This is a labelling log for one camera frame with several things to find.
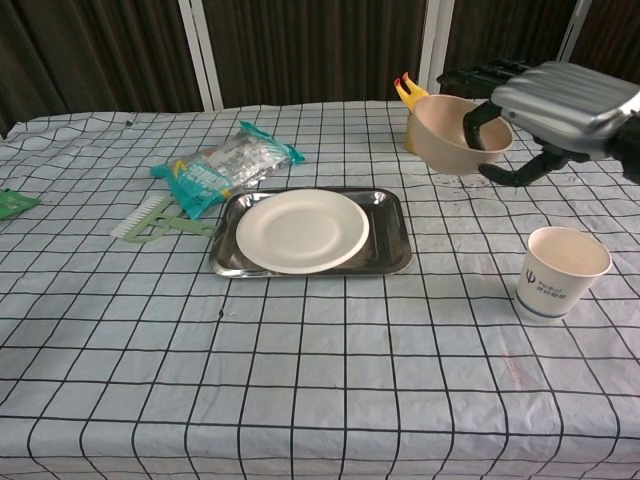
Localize white black checked tablecloth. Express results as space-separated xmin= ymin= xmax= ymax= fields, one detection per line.
xmin=0 ymin=97 xmax=640 ymax=480

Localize white partition frame post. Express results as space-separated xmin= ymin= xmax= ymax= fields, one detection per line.
xmin=178 ymin=0 xmax=224 ymax=112
xmin=554 ymin=0 xmax=592 ymax=64
xmin=418 ymin=0 xmax=456 ymax=99

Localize yellow rubber chicken toy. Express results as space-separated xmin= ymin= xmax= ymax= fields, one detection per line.
xmin=393 ymin=72 xmax=431 ymax=116

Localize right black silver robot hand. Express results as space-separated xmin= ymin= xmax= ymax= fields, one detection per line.
xmin=436 ymin=58 xmax=640 ymax=189

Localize yellow tape roll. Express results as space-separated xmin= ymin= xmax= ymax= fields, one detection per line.
xmin=404 ymin=112 xmax=427 ymax=154

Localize green brush white bristles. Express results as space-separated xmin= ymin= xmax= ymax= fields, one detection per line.
xmin=109 ymin=194 xmax=220 ymax=245

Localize white paper plate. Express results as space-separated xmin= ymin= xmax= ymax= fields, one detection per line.
xmin=235 ymin=188 xmax=371 ymax=275

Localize beige bowl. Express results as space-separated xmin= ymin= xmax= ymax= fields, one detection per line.
xmin=413 ymin=94 xmax=515 ymax=176

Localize teal clear snack bag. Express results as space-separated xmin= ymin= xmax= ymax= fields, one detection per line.
xmin=150 ymin=121 xmax=305 ymax=222

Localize green sachet packet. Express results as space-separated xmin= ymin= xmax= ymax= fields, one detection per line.
xmin=0 ymin=188 xmax=41 ymax=221

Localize white paper cup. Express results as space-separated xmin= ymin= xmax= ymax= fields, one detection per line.
xmin=515 ymin=226 xmax=614 ymax=322

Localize rectangular metal tray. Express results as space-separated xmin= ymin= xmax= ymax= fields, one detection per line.
xmin=209 ymin=187 xmax=414 ymax=280

